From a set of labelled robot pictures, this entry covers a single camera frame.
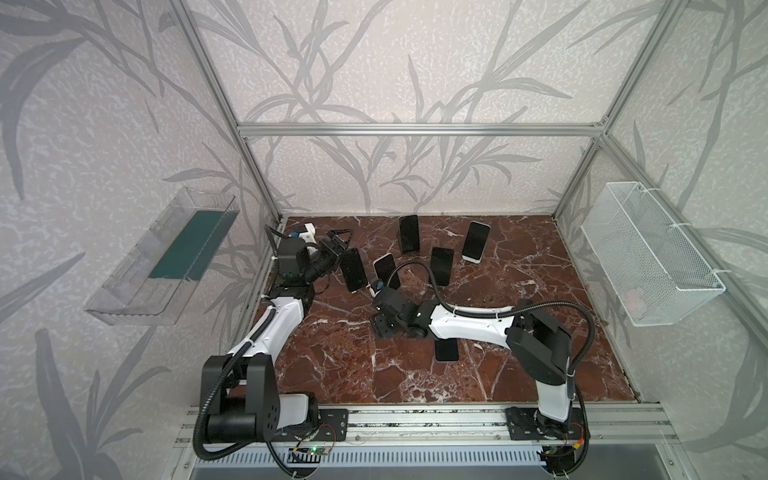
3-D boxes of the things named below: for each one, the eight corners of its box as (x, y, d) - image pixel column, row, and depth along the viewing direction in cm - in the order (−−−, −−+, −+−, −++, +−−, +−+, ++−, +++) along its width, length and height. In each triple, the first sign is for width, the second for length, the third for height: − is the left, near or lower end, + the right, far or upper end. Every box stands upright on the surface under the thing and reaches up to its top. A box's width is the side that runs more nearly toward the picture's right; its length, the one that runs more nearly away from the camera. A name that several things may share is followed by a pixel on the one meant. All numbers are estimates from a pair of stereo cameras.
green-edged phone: (460, 259, 110) (467, 233, 98) (463, 246, 114) (469, 219, 102) (480, 264, 108) (489, 237, 97) (482, 250, 112) (491, 224, 101)
